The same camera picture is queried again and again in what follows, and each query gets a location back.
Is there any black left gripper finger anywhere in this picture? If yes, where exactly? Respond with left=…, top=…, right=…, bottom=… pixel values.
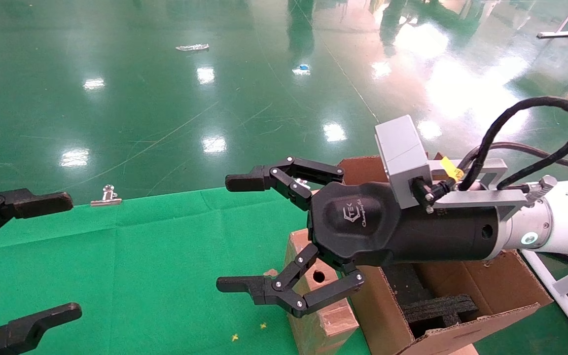
left=0, top=302, right=82, bottom=355
left=0, top=186, right=73, bottom=252

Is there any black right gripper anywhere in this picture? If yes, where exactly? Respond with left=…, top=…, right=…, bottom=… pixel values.
left=216, top=157, right=505, bottom=319

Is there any small taped cardboard box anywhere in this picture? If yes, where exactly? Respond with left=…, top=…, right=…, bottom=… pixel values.
left=284, top=229, right=361, bottom=355

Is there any large open cardboard carton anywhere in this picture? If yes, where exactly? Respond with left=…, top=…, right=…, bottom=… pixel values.
left=337, top=155, right=553, bottom=355

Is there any green table cloth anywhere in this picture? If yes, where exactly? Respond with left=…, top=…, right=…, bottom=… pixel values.
left=0, top=186, right=371, bottom=355

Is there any long black foam bar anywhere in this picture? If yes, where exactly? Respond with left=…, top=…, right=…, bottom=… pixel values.
left=401, top=294, right=479, bottom=338

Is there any white floor stand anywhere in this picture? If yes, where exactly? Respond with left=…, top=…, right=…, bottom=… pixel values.
left=537, top=0, right=568, bottom=39

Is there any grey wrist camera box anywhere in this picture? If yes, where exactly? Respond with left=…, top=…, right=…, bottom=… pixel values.
left=375, top=115, right=433, bottom=209

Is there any yellow cable tag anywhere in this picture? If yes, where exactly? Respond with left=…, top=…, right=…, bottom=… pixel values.
left=439, top=157, right=464, bottom=180

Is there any grey camera mounting bracket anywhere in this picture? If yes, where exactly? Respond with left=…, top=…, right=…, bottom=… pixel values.
left=427, top=158, right=536, bottom=220

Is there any silver cable connector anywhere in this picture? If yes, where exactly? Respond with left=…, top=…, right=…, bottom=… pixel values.
left=513, top=175, right=558, bottom=203

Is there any long black arm cable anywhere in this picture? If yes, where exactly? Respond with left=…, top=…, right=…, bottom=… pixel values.
left=461, top=142, right=568, bottom=173

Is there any looped black sleeved cable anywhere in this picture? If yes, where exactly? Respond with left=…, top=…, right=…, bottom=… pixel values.
left=457, top=97, right=568, bottom=192

